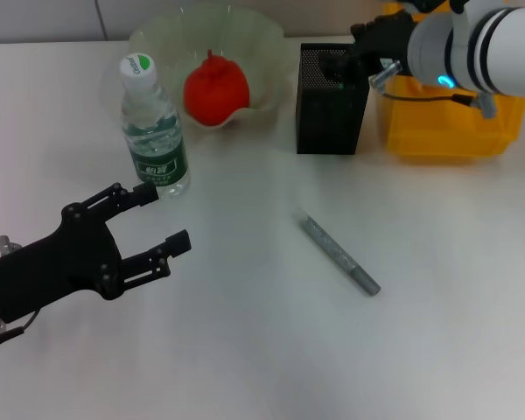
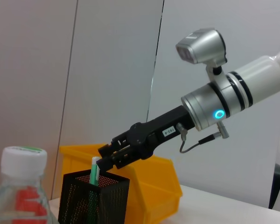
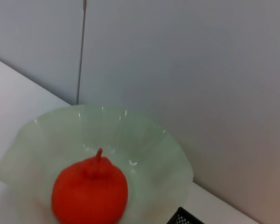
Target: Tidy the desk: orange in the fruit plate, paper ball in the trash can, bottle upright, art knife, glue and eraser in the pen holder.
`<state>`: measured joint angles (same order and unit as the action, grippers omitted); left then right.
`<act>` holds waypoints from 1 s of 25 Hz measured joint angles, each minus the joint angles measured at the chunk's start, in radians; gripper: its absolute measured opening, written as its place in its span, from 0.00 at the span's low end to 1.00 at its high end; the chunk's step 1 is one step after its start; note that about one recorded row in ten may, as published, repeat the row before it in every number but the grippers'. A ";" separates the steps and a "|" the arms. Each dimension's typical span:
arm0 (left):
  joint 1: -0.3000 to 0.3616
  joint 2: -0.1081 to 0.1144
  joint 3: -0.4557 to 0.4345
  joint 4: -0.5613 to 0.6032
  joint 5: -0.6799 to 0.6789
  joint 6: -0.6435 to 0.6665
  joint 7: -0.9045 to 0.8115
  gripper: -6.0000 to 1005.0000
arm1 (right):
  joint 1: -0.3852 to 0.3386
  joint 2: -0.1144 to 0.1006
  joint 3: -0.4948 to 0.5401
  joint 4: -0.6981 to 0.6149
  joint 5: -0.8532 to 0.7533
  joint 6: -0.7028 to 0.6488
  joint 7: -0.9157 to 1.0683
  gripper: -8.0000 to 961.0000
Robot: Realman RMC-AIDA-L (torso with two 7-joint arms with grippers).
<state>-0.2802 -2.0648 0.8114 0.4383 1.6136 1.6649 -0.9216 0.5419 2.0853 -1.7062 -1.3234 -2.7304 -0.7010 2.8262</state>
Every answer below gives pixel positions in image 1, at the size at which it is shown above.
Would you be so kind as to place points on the pale green glass bowl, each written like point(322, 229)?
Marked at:
point(245, 44)

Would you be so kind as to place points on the grey pen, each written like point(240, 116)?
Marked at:
point(337, 251)

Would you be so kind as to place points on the yellow plastic bin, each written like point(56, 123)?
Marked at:
point(442, 131)

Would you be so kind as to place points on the clear water bottle green label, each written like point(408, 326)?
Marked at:
point(157, 131)

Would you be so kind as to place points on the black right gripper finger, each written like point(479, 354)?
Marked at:
point(341, 70)

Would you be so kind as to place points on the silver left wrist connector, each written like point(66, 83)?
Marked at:
point(6, 244)

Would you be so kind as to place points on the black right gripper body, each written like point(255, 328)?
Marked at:
point(385, 39)

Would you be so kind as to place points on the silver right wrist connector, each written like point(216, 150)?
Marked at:
point(385, 74)

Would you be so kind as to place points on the red-orange fruit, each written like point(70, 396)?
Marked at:
point(216, 94)

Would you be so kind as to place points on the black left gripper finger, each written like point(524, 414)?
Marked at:
point(142, 194)
point(177, 245)

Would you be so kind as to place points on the black mesh pen holder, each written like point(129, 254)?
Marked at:
point(328, 127)

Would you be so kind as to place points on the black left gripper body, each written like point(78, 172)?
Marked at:
point(65, 267)

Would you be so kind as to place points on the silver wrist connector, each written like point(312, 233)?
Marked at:
point(385, 74)
point(6, 244)

